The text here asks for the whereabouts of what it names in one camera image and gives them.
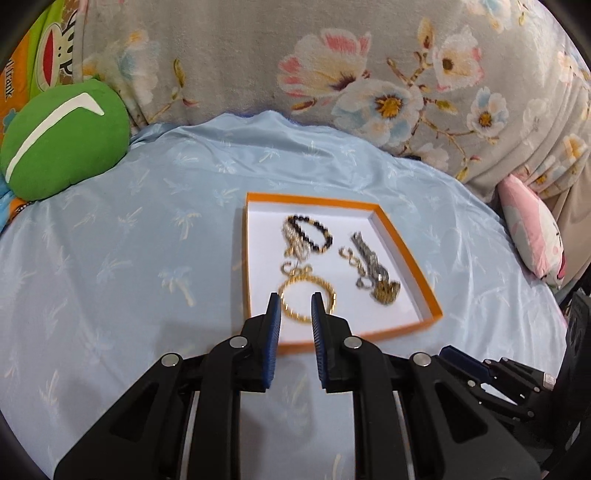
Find gold wrist watch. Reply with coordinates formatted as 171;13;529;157
372;280;401;305

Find gold hoop earring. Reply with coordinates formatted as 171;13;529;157
339;247;365;275

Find black bead bracelet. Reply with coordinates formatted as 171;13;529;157
286;215;335;254

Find gold braided bangle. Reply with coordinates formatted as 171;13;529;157
277;273;338;324

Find gold pearl drop earrings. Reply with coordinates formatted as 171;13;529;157
280;261;312;278

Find white pearl bracelet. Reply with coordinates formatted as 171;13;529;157
280;220;310;259

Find pink white pillow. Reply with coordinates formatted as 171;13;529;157
497;175;566;290

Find light blue palm sheet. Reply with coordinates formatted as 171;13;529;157
1;112;566;475

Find orange shallow box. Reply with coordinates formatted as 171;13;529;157
242;192;443;341

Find grey floral blanket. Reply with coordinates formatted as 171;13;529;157
73;0;591;204

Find green plush cushion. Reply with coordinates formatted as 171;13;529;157
1;79;130;201

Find colourful cartoon bedsheet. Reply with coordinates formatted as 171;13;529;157
0;0;89;227

